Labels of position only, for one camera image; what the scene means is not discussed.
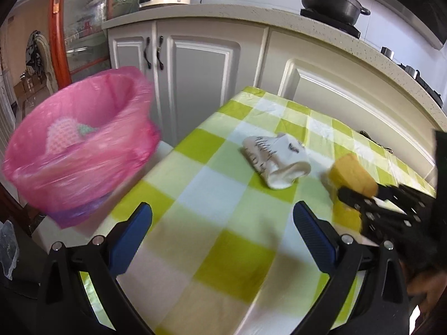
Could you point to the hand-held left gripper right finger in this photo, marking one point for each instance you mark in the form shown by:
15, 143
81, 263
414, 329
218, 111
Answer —
314, 240

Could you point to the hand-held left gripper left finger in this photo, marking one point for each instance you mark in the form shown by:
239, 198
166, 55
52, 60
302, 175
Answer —
131, 239

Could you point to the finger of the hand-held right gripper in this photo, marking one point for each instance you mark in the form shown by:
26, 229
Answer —
377, 220
408, 195

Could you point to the yellow sponge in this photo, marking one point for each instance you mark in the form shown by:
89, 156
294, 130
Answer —
349, 174

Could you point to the bin with pink bag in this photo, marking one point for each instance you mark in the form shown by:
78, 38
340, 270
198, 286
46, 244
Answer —
87, 181

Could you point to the green white chevron cloth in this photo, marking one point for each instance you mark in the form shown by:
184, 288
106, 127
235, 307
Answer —
86, 131

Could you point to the pink foam fruit net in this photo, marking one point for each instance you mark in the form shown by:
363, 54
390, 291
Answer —
63, 134

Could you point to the white sock black print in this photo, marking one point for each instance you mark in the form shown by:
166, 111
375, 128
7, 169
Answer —
279, 167

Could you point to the green white checked tablecloth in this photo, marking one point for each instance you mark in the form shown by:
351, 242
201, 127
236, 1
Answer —
209, 188

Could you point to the silver stove knob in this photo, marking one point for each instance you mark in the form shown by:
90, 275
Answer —
387, 52
414, 73

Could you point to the clear plastic bag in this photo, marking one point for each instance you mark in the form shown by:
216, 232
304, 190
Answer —
7, 251

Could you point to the cream cabinet front panel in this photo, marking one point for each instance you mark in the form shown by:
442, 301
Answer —
331, 87

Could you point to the wide cream cabinet door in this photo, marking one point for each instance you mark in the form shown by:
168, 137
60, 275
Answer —
202, 76

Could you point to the narrow cream cabinet door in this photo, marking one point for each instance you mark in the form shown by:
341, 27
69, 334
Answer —
129, 52

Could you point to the black gas stove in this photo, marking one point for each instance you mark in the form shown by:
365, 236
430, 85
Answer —
335, 22

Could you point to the range hood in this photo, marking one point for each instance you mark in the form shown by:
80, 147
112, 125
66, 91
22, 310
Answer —
412, 3

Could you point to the carved dining chair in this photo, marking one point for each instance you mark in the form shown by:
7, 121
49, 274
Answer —
36, 59

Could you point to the black cast iron pot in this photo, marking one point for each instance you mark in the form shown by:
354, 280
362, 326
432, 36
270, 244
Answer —
328, 1

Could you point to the red wooden glass door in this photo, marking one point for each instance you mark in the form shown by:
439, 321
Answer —
56, 24

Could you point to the speckled kitchen countertop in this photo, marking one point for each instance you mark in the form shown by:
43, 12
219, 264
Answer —
227, 12

